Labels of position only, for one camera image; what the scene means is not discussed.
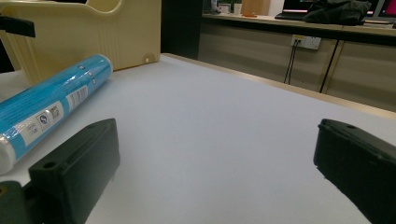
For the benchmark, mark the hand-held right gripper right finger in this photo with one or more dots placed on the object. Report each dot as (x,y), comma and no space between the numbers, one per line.
(361,165)

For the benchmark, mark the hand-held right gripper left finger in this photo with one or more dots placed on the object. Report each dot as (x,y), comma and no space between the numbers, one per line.
(77,168)

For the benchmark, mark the cream plastic basket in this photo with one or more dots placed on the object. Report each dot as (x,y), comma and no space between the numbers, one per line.
(84,34)

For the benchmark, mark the blue cylindrical tube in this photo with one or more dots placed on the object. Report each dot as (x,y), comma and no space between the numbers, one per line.
(46,105)

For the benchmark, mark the wooden side counter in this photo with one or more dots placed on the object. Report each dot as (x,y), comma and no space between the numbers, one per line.
(295,56)

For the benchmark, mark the black bag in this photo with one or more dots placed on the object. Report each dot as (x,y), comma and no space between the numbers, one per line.
(336,11)

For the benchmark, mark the computer monitor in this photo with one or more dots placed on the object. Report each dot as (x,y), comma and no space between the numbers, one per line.
(386,9)

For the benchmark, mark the black laptop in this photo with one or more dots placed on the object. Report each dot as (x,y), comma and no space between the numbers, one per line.
(292,11)

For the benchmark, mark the white cup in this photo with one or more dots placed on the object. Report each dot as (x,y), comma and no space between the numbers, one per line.
(237,8)

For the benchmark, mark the white wall power socket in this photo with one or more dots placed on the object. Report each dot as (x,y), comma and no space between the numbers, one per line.
(306,41)

